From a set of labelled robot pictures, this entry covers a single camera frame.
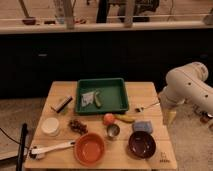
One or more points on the dark purple bowl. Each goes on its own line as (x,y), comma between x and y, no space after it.
(142,144)

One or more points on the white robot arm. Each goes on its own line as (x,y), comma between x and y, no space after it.
(186,83)

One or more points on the green plastic tray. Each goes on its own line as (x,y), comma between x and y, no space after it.
(113,96)

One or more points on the green pepper piece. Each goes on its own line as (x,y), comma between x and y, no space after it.
(97,100)

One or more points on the orange fruit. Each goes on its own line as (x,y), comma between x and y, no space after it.
(108,119)

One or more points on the yellow banana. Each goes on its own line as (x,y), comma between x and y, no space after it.
(124,118)

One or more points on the metal fork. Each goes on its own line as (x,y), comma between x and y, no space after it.
(141,109)

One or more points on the small metal cup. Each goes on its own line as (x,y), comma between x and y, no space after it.
(113,130)

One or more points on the brown grape cluster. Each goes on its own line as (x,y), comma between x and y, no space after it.
(77,126)

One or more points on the blue sponge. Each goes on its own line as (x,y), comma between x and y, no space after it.
(145,126)

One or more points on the dark rectangular block eraser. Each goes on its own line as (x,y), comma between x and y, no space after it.
(60,105)

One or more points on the wooden folding table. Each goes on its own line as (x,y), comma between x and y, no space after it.
(117,155)

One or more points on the orange bowl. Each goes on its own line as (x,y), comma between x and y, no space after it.
(89,149)

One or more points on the white round lid container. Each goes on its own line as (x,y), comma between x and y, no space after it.
(50,126)

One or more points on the black stand pole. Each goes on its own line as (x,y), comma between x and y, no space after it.
(22,147)

